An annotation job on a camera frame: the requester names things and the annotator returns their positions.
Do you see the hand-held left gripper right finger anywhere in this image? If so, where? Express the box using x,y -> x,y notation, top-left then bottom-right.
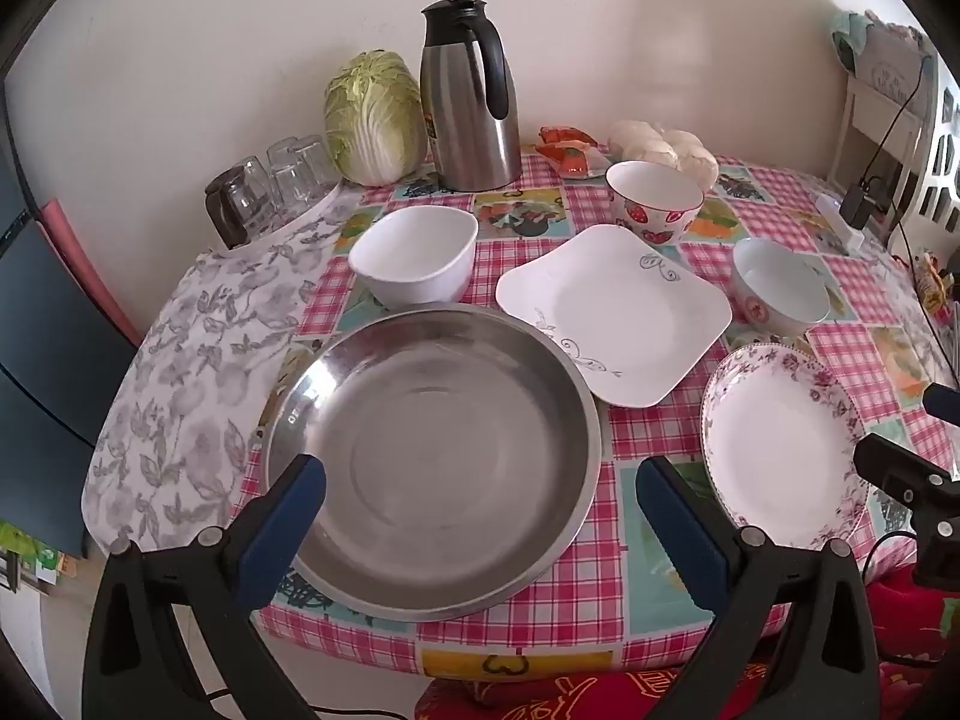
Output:
636,454 -> 880,720

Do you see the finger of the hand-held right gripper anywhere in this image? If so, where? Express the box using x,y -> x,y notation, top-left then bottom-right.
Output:
853,433 -> 960,515
922,382 -> 960,425

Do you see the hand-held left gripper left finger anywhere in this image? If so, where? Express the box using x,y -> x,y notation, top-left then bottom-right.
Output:
81,452 -> 331,720

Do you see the floral rim round plate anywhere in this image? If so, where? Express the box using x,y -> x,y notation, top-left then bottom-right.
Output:
700,343 -> 871,552

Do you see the stainless steel basin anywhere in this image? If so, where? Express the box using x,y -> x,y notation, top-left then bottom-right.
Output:
261,305 -> 605,623

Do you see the pink flower print bowl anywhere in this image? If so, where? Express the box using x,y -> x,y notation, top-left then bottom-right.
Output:
731,237 -> 832,338

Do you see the white square plate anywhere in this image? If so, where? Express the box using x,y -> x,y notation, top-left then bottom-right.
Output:
495,223 -> 734,408

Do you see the plain white bowl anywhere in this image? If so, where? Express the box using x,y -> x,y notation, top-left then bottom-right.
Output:
347,204 -> 479,308

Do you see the strawberry print bowl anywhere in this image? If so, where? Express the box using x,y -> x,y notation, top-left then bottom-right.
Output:
604,160 -> 706,245

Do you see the colourful printed bottle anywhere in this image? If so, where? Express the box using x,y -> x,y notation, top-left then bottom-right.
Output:
911,251 -> 957,312

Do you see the black power adapter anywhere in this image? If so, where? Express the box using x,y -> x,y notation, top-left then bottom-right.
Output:
838,176 -> 890,230

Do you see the white power strip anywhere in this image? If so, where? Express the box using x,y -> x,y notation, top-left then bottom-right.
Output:
815,193 -> 863,256

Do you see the green printed box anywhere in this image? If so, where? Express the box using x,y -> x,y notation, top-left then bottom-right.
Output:
0,521 -> 80,590

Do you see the dark blue cabinet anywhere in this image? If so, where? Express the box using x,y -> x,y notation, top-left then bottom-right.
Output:
0,135 -> 140,560

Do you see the white wooden shelf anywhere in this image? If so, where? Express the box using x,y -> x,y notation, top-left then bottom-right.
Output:
829,71 -> 935,196

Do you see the clear drinking glass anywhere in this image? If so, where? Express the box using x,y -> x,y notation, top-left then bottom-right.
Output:
266,136 -> 308,211
296,133 -> 342,192

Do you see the pink foam board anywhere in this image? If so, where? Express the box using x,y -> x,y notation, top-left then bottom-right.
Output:
40,199 -> 145,342

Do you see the grey printed cushion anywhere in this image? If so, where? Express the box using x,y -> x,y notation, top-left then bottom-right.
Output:
859,11 -> 938,102

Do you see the bag of steamed buns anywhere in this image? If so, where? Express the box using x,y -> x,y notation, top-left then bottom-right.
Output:
607,120 -> 719,192

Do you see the teal cloth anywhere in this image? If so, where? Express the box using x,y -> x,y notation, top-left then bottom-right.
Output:
831,10 -> 875,72

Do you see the white and orange snack packet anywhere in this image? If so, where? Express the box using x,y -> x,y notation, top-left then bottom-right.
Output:
536,142 -> 612,179

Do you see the napa cabbage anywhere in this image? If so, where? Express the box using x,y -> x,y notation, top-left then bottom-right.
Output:
323,49 -> 428,187

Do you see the stainless steel thermos jug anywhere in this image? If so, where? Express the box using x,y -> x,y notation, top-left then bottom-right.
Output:
418,0 -> 524,193

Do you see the black cable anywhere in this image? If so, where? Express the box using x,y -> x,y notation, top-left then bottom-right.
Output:
892,214 -> 960,383
862,52 -> 931,185

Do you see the glass pitcher with dark handle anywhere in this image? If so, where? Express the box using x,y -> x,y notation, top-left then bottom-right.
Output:
204,157 -> 280,251

